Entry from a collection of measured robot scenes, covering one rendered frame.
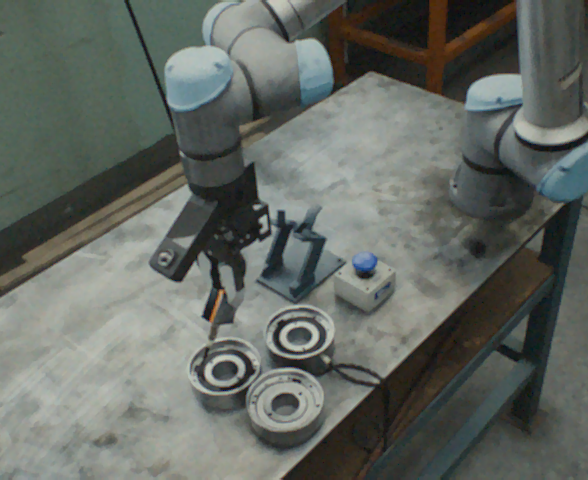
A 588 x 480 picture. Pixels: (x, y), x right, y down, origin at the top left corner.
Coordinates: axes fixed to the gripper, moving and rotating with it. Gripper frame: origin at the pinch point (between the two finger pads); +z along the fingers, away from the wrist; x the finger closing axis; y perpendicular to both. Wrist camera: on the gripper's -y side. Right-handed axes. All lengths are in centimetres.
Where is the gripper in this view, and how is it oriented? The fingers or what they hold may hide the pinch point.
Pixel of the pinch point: (224, 298)
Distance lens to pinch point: 104.9
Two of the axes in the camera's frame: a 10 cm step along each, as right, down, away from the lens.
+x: -7.3, -3.9, 5.6
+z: 0.8, 7.7, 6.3
